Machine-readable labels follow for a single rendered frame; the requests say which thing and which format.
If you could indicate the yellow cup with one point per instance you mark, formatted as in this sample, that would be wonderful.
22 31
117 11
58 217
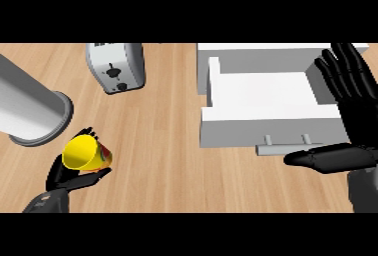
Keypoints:
89 156

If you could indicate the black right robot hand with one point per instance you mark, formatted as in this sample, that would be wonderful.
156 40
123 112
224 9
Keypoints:
355 110

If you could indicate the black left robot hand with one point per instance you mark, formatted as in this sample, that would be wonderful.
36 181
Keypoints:
64 178

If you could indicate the white open drawer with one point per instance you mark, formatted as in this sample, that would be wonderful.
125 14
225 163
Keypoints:
268 106

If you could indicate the grey cylindrical canister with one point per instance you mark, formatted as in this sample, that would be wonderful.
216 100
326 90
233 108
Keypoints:
30 103

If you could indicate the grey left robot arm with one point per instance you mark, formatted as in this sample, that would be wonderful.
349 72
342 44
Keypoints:
48 201

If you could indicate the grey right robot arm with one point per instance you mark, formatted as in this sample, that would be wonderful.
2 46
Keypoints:
364 191

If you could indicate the silver toaster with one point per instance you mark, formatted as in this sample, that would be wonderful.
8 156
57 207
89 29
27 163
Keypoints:
117 66

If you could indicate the white cabinet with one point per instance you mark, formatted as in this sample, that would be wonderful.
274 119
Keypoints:
261 58

